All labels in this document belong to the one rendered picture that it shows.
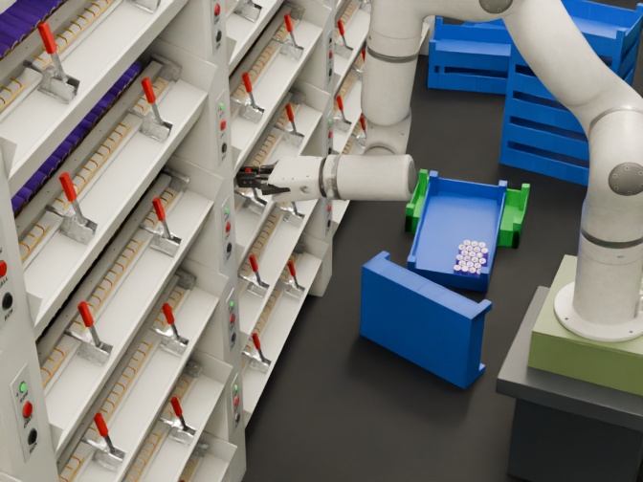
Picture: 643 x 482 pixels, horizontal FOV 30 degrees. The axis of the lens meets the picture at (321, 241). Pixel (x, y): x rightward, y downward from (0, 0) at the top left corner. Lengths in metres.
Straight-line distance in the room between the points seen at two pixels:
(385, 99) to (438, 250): 1.04
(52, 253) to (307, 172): 0.80
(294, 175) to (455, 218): 0.98
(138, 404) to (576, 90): 0.88
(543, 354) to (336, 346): 0.64
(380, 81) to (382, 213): 1.22
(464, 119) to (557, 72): 1.71
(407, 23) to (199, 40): 0.37
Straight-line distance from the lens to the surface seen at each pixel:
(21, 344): 1.39
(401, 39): 2.01
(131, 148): 1.71
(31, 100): 1.42
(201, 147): 1.93
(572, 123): 3.37
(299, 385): 2.68
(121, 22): 1.61
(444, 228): 3.09
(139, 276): 1.79
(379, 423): 2.59
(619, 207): 2.11
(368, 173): 2.15
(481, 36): 4.02
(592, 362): 2.29
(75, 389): 1.62
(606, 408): 2.28
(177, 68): 1.85
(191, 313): 2.04
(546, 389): 2.29
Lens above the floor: 1.78
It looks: 35 degrees down
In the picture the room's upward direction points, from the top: straight up
